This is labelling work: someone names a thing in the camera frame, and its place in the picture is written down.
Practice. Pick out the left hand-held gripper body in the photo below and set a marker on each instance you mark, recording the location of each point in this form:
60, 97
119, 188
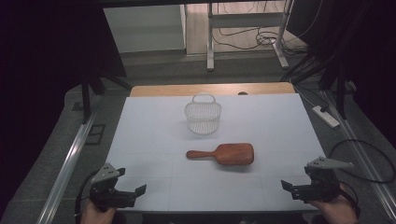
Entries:
107, 194

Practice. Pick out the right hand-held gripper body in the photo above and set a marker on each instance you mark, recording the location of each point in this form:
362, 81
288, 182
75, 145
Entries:
320, 186

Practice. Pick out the wooden hairbrush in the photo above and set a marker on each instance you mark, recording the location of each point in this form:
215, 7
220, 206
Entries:
230, 154

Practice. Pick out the person's left hand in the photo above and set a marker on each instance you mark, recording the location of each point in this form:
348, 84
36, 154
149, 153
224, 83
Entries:
95, 216

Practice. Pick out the person's right hand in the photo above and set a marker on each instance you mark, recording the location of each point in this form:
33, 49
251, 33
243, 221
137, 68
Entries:
334, 211

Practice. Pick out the black floor plate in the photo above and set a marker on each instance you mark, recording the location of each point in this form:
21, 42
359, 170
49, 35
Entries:
95, 134

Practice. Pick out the white power strip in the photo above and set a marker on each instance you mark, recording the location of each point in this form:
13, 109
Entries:
326, 116

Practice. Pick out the black stand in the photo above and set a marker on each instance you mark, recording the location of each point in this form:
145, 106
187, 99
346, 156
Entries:
341, 93
86, 99

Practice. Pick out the wooden table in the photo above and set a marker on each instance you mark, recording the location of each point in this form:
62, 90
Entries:
174, 90

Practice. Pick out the white cabinet panel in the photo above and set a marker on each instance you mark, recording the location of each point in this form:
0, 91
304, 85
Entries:
143, 29

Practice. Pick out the aluminium floor rail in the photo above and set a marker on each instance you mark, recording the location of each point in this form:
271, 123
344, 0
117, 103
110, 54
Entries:
67, 169
364, 152

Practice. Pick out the white metal desk frame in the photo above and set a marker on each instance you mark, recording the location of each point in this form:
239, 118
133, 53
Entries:
243, 20

